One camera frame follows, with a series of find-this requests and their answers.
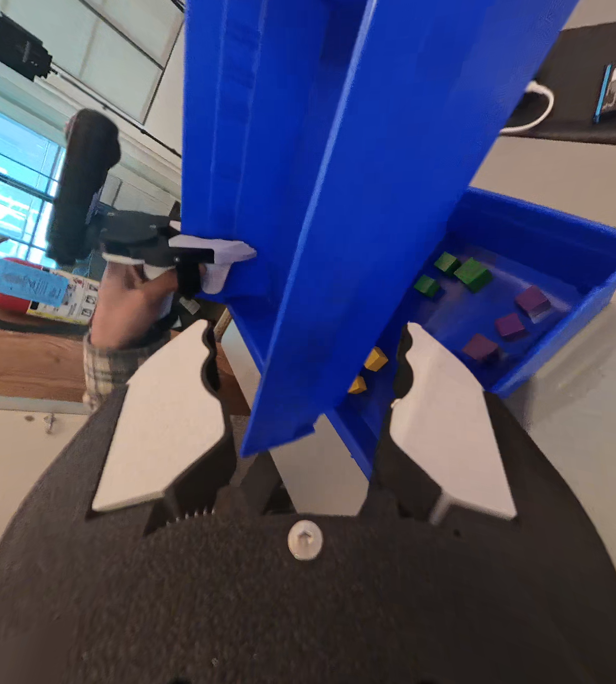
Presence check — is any person's left hand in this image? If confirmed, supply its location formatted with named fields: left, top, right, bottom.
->
left=89, top=261, right=181, bottom=351

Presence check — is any person's left forearm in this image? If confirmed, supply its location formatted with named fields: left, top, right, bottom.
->
left=82, top=331, right=172, bottom=413

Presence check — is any blue paper tag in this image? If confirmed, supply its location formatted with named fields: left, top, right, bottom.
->
left=0, top=258, right=71, bottom=309

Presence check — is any purple wooden cube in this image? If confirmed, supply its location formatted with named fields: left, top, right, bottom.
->
left=515, top=286, right=552, bottom=316
left=495, top=313, right=528, bottom=341
left=463, top=334, right=501, bottom=364

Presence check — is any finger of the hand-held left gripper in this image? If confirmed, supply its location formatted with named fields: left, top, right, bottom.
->
left=200, top=263, right=232, bottom=296
left=168, top=235, right=259, bottom=266

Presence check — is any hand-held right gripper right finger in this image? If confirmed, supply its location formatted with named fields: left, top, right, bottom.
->
left=372, top=322, right=518, bottom=524

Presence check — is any black wall box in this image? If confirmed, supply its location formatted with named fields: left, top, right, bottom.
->
left=0, top=8, right=54, bottom=82

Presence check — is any blue plastic bin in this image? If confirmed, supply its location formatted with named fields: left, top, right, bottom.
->
left=325, top=187, right=616, bottom=480
left=180, top=0, right=581, bottom=458

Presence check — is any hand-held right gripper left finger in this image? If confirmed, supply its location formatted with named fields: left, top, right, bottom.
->
left=90, top=319, right=236, bottom=522

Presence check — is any brown wooden board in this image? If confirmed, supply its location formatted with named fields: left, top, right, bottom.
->
left=0, top=318, right=250, bottom=416

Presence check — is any black tape strip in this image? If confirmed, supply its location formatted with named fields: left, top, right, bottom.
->
left=500, top=16, right=616, bottom=149

